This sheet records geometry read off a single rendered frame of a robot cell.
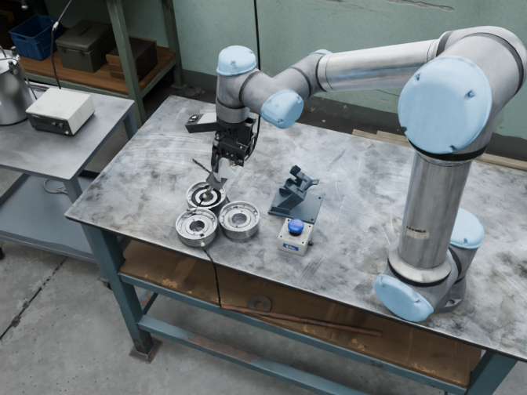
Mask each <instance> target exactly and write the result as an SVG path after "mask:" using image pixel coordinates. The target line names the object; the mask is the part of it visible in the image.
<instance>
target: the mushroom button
mask: <svg viewBox="0 0 527 395"><path fill-rule="evenodd" d="M288 229H289V230H290V231H292V232H294V233H299V232H300V231H302V230H303V229H304V224H303V222H302V221H301V220H300V219H291V220H290V221H289V222H288Z"/></svg>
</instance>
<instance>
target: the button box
mask: <svg viewBox="0 0 527 395"><path fill-rule="evenodd" d="M290 220H291V219H288V218H286V221H285V223H284V225H283V227H282V229H281V232H280V234H279V235H278V250H282V251H284V252H289V253H292V254H295V255H300V256H303V257H304V255H305V253H306V251H307V248H308V245H309V246H312V245H313V243H314V242H313V241H311V238H312V233H313V225H311V224H308V223H303V224H304V229H303V230H302V231H300V232H299V233H294V232H292V231H290V230H289V229H288V222H289V221H290Z"/></svg>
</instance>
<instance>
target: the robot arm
mask: <svg viewBox="0 0 527 395"><path fill-rule="evenodd" d="M216 72H217V85H216V112H212V113H204V114H193V115H192V116H191V117H190V118H189V119H188V120H187V123H186V124H185V127H186V128H187V131H188V132H189V133H197V132H214V131H216V133H215V136H216V137H215V138H214V141H213V147H212V157H211V169H212V171H213V174H214V176H215V177H216V179H217V181H219V182H221V178H227V179H236V177H237V175H236V173H235V172H234V171H232V170H231V169H230V167H229V164H230V163H229V161H228V160H231V161H233V162H234V163H235V164H236V165H239V166H241V167H244V164H245V157H246V156H247V155H250V154H251V153H252V151H253V149H255V145H256V134H257V132H253V126H254V125H255V123H256V117H253V116H251V115H249V112H250V110H251V111H253V112H255V113H256V114H258V115H259V116H261V118H262V119H263V120H265V121H266V122H269V123H271V124H272V125H275V126H276V127H278V128H280V129H287V128H288V127H290V126H292V125H293V124H294V122H295V120H297V119H298V118H299V116H300V115H301V113H302V110H303V102H304V101H305V100H307V99H309V98H310V97H312V96H313V95H314V94H316V93H318V92H340V91H354V90H367V89H394V88H404V89H403V90H402V93H401V95H400V98H399V101H398V119H399V122H400V125H401V127H404V128H405V135H406V136H407V140H408V142H409V145H410V146H411V147H412V148H413V149H414V150H415V152H414V157H413V165H412V170H411V175H410V179H409V188H408V192H407V197H406V202H405V210H404V215H403V219H402V228H401V233H400V237H399V238H398V239H397V240H395V241H394V242H393V243H392V245H391V247H390V249H389V252H388V257H387V265H386V267H385V269H384V271H383V272H382V274H379V275H378V276H377V279H376V280H375V282H374V290H375V293H376V295H377V297H378V298H379V300H380V301H381V302H382V303H383V304H384V305H385V307H386V308H388V309H389V310H390V311H391V312H393V313H395V314H396V315H398V316H399V317H401V318H403V319H406V320H407V321H415V322H419V321H423V320H425V319H426V318H427V317H428V316H429V315H430V314H431V313H448V312H450V311H452V310H454V309H456V308H457V307H458V306H459V305H460V304H461V303H462V301H463V298H464V296H465V295H466V291H467V281H466V273H467V271H468V269H469V267H470V265H471V263H472V261H473V259H474V256H475V254H476V252H477V250H478V248H479V247H480V246H481V245H482V239H483V237H484V229H483V226H482V225H481V223H480V221H479V220H478V219H477V218H476V217H475V216H474V215H472V214H471V213H469V212H468V211H466V210H464V209H462V208H460V203H461V200H462V196H463V192H464V189H465V186H466V182H467V177H468V175H469V171H470V168H471V163H472V161H473V160H474V159H476V158H479V157H481V156H482V155H483V154H484V153H485V152H486V150H487V148H488V145H489V141H490V138H491V135H492V131H493V128H494V125H495V122H496V118H497V116H498V114H499V112H500V110H501V109H502V108H503V107H504V106H505V105H506V104H507V103H508V102H509V101H510V100H511V99H512V98H513V97H514V96H515V95H516V94H517V93H518V91H519V90H520V89H521V87H522V86H523V84H524V82H525V80H526V78H527V51H526V48H525V46H524V45H523V43H522V41H521V40H520V39H519V38H518V37H517V36H516V35H515V34H513V33H512V32H510V31H508V30H506V29H504V28H501V27H494V26H484V27H472V28H467V29H461V30H455V31H447V32H445V33H444V34H443V35H442V36H441V37H440V38H439V39H436V40H430V41H424V42H414V43H407V44H401V45H390V46H384V47H378V48H372V49H361V50H355V51H350V52H343V53H331V52H329V51H327V50H325V49H320V50H318V51H316V52H314V53H310V54H308V55H307V56H305V57H304V58H303V59H302V60H300V61H299V62H297V63H295V64H293V65H292V66H291V67H289V68H287V69H286V70H284V71H283V72H281V73H280V74H278V75H276V76H274V77H273V78H271V77H269V76H267V75H266V74H265V73H263V72H262V71H260V70H258V69H256V57H255V55H254V54H253V52H252V51H251V50H250V49H248V48H246V47H243V46H238V45H235V46H230V47H227V48H225V49H224V50H222V51H221V53H220V55H219V61H218V68H217V69H216ZM253 140H254V143H253ZM221 155H222V157H221Z"/></svg>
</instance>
